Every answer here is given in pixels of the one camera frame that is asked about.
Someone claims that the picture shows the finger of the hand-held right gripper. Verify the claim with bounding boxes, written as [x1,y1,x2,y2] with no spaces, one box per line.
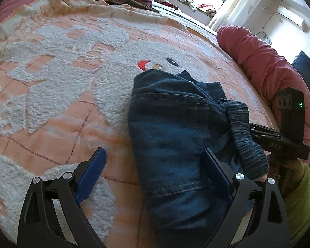
[248,123,283,148]

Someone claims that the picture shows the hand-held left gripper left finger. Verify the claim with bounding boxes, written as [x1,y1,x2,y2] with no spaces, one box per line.
[17,147,107,248]

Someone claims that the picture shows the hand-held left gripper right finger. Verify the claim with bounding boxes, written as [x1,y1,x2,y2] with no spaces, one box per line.
[204,148,292,248]

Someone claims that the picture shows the blue denim pants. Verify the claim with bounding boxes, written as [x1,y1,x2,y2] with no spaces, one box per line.
[127,70,269,248]

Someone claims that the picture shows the person's right hand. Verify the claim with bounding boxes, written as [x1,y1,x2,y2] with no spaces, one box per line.
[267,159,304,184]

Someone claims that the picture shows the black flat screen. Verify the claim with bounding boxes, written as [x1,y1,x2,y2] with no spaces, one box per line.
[291,50,310,99]

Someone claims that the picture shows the red rolled duvet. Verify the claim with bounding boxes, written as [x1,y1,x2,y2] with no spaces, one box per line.
[216,25,310,166]

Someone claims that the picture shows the peach fleece printed blanket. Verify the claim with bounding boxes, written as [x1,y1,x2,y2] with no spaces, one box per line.
[0,0,277,248]

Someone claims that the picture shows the white air conditioner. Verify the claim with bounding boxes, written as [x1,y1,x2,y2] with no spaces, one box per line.
[277,6,308,33]

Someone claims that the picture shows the white curtain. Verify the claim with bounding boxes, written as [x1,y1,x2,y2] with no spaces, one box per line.
[208,0,270,31]

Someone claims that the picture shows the pale striped bed sheet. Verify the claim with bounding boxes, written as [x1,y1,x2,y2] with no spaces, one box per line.
[151,1,220,35]

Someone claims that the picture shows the white crumpled garment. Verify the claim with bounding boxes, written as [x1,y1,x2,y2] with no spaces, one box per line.
[179,0,198,12]

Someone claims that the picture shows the red bed cover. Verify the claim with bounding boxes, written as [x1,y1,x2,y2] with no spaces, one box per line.
[0,0,56,35]

